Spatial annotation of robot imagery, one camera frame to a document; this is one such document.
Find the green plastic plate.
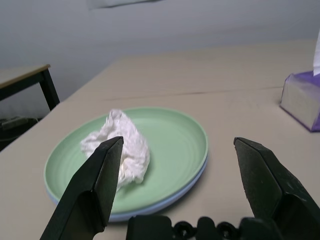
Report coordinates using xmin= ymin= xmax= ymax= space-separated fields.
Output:
xmin=44 ymin=106 xmax=209 ymax=216

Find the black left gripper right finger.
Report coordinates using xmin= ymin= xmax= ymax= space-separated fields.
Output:
xmin=233 ymin=136 xmax=320 ymax=240

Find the wooden side table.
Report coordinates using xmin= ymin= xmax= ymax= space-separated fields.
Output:
xmin=0 ymin=64 xmax=61 ymax=112

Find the white tissue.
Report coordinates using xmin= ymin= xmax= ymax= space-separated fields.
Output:
xmin=80 ymin=108 xmax=151 ymax=188

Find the blue plastic plate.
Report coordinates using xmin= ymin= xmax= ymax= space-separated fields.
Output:
xmin=45 ymin=154 xmax=209 ymax=223

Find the purple tissue pack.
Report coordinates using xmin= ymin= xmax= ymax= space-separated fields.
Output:
xmin=279 ymin=32 xmax=320 ymax=133

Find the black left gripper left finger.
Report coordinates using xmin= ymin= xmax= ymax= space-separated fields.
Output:
xmin=38 ymin=136 xmax=125 ymax=240

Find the grey power strip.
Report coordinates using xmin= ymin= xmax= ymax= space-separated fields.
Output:
xmin=0 ymin=117 xmax=28 ymax=131

